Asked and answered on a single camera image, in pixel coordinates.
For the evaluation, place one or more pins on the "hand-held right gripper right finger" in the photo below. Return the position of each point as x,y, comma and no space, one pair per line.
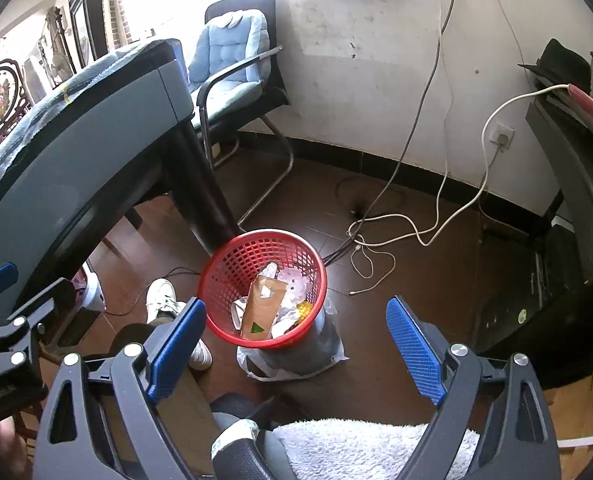
416,350

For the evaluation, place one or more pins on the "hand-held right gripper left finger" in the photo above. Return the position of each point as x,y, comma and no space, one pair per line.
176,350

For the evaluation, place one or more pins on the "brown carton green triangle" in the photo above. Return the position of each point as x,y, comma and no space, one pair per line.
261,310

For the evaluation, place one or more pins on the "red plastic mesh basket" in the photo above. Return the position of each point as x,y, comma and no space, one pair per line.
226,265

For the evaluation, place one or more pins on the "yellow plastic item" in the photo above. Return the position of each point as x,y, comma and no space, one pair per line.
304,310

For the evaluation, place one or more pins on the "round clear plastic lid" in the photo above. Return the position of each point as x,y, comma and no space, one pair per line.
294,285

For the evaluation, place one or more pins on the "person's left hand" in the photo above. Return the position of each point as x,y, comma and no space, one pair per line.
11,445

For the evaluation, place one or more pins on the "white sneaker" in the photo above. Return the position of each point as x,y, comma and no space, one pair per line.
159,300
92,292

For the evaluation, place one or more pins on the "white plastic bag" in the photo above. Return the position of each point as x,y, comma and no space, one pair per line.
326,345

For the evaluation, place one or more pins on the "white fluffy towel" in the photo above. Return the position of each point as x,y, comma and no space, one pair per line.
366,452

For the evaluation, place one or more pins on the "round dark table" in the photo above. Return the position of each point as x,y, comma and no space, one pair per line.
76,175

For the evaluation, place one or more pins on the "black computer tower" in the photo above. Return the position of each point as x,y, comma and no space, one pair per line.
526,285

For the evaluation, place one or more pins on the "black desk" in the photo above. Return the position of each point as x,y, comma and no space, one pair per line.
591,200

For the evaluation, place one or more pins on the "black office chair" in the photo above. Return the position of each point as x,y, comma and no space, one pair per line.
246,110

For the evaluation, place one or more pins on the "dark tall framed mirror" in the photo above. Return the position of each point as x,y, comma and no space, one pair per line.
84,20

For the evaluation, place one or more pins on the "blue chair cushion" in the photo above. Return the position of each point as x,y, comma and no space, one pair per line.
231,50

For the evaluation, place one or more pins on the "white wall socket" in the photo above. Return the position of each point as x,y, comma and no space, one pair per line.
502,136

